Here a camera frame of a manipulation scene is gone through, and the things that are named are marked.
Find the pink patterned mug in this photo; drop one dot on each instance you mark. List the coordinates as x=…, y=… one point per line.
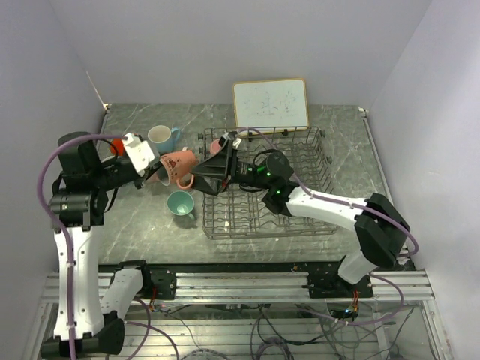
x=215, y=147

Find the yellow framed whiteboard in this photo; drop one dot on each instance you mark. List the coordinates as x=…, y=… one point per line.
x=271, y=105

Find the mint green mug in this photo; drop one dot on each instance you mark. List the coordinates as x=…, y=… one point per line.
x=181, y=203

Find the small coral mug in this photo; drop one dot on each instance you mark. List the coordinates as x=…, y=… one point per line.
x=176, y=169

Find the light blue mug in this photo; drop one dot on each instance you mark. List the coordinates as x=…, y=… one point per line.
x=163, y=138

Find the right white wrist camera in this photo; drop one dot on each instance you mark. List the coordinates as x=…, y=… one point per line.
x=231, y=139

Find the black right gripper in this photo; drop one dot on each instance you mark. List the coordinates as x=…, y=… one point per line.
x=222, y=165

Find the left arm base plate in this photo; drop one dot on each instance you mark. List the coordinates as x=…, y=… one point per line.
x=152, y=281

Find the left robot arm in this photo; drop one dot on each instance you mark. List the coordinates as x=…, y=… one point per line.
x=72, y=189

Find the aluminium frame rail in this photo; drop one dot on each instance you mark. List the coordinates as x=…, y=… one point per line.
x=233, y=288

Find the grey wire dish rack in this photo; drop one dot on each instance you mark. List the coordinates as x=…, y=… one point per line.
x=235, y=214

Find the orange mug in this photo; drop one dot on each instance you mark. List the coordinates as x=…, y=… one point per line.
x=116, y=147

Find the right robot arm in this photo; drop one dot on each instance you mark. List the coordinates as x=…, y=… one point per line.
x=379, y=228

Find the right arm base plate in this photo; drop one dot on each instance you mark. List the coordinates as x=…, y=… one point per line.
x=323, y=282

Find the pink faceted mug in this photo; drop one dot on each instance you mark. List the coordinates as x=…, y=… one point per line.
x=152, y=178

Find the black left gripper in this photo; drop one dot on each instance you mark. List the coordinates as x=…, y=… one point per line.
x=138, y=180

